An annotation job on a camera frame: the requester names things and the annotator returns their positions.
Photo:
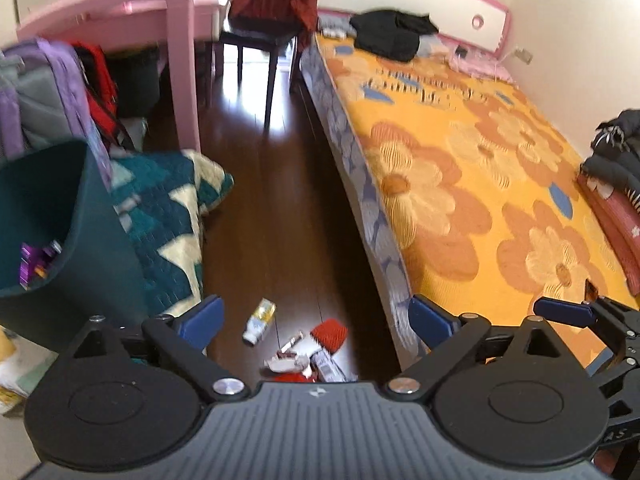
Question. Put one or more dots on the black clothes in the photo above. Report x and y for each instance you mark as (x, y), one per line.
(390, 32)

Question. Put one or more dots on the small yellow white bottle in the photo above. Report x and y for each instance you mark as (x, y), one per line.
(259, 321)

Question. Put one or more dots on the wall socket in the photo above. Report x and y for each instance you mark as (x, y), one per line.
(522, 56)

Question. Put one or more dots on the pink cloth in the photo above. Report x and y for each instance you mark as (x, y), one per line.
(475, 65)

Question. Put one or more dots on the red jacket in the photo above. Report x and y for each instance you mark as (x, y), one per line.
(270, 2)

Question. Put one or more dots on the yellow white plastic bag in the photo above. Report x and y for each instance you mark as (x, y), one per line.
(20, 375)

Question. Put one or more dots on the pink desk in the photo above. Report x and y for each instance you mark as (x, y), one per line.
(181, 60)

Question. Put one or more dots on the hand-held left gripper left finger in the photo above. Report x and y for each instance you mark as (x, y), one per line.
(204, 317)

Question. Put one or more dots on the purple foil wrapper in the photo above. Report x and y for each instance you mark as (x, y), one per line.
(35, 262)

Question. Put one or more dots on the grey white cloth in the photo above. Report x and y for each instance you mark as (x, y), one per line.
(335, 27)

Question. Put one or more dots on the thin stick wrapper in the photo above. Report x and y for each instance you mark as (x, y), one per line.
(292, 341)

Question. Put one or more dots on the purple grey backpack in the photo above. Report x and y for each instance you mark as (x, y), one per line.
(60, 75)

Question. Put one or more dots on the teal patchwork quilt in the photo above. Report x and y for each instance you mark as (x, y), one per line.
(160, 210)

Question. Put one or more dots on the black jacket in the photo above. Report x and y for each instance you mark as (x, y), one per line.
(615, 160)

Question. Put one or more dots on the red mesh bag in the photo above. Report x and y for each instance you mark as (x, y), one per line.
(330, 335)

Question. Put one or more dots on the snack packets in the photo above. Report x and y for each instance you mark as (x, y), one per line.
(330, 367)

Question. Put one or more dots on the teal trash bin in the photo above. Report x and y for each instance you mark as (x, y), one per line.
(100, 240)

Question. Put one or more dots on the pink bed with floral sheet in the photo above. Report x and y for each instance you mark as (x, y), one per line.
(450, 175)

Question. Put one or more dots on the red patterned blanket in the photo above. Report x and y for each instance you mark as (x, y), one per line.
(615, 230)

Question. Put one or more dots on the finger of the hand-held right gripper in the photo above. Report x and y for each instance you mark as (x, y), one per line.
(565, 311)

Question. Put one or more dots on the black chair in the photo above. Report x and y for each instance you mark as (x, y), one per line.
(260, 38)

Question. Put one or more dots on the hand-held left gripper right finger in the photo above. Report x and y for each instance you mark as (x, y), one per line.
(431, 321)

